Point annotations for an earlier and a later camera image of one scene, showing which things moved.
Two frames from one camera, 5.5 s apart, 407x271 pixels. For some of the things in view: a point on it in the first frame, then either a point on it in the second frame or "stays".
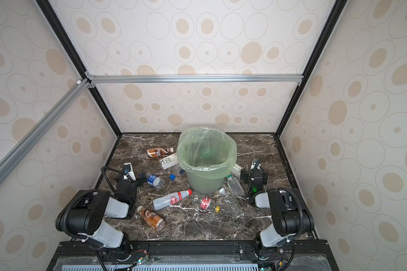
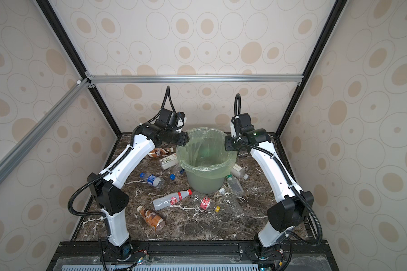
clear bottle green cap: (236, 186) stays
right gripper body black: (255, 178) -> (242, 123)
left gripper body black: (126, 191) -> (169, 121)
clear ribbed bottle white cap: (233, 205) stays
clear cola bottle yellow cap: (206, 204) stays
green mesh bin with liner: (207, 154) stays
